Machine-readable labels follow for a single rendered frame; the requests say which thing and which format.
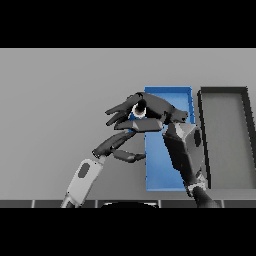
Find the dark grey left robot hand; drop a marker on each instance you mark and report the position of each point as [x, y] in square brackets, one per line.
[113, 142]

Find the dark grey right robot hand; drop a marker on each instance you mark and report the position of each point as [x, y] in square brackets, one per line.
[156, 106]

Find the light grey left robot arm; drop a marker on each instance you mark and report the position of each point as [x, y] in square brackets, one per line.
[83, 180]

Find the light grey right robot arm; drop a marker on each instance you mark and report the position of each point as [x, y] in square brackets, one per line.
[186, 150]

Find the blue bin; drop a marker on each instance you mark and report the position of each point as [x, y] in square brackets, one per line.
[160, 163]

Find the dark grey bin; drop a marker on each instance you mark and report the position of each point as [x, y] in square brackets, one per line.
[230, 140]

